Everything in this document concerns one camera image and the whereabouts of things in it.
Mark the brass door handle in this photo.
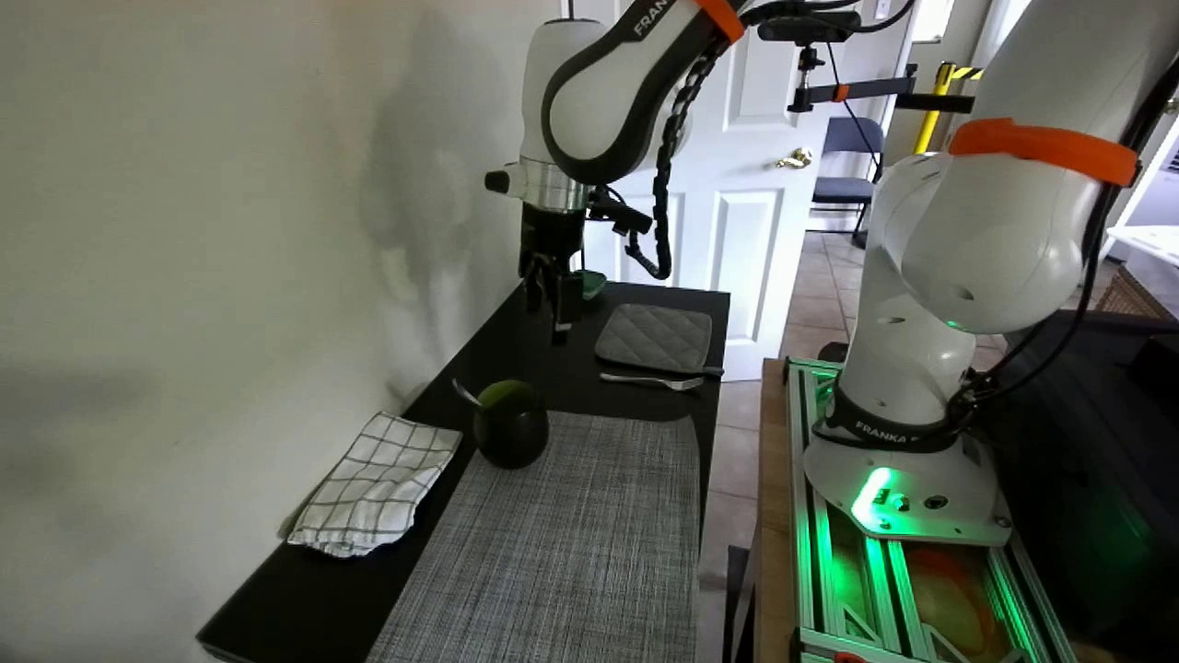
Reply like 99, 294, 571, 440
762, 144, 818, 174

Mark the black table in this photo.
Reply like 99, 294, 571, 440
196, 269, 732, 663

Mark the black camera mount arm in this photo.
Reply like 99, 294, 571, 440
788, 39, 979, 120

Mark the silver fork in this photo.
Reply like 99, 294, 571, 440
597, 368, 706, 395

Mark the dark green mug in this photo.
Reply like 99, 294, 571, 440
473, 375, 554, 472

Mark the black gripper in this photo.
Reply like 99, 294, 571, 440
515, 198, 592, 343

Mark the silver spoon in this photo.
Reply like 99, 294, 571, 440
450, 375, 490, 416

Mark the grey woven placemat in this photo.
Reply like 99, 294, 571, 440
360, 405, 715, 663

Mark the white checkered dish towel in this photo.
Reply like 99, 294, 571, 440
283, 409, 465, 564

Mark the white panel door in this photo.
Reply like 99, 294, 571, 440
574, 0, 920, 383

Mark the yellow black striped pole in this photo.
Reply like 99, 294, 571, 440
913, 60, 986, 157

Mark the wide orange arm strap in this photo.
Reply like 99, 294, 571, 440
948, 113, 1141, 193

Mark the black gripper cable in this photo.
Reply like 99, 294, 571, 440
587, 50, 722, 285

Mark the grey quilted pot holder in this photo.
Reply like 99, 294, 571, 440
592, 298, 717, 375

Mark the black stereo camera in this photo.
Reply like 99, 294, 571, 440
754, 8, 861, 47

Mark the narrow orange arm strap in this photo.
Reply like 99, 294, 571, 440
692, 0, 752, 44

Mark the blue chair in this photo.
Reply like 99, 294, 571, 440
806, 113, 891, 251

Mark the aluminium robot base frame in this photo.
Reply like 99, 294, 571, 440
784, 355, 1083, 663

